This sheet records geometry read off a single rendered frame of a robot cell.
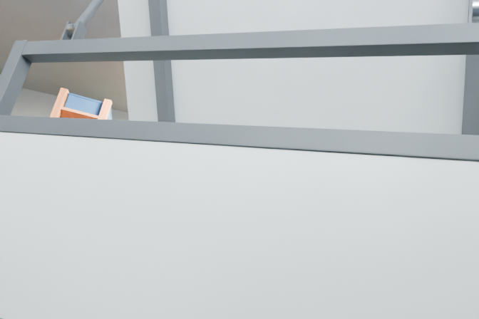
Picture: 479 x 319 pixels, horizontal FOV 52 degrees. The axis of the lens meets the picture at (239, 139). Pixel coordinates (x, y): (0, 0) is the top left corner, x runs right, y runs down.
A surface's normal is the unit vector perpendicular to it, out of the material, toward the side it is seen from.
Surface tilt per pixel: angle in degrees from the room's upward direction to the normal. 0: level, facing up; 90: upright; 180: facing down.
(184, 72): 126
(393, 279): 90
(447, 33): 90
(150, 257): 90
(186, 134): 90
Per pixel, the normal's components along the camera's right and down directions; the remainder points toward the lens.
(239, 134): -0.36, -0.40
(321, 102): -0.41, 0.22
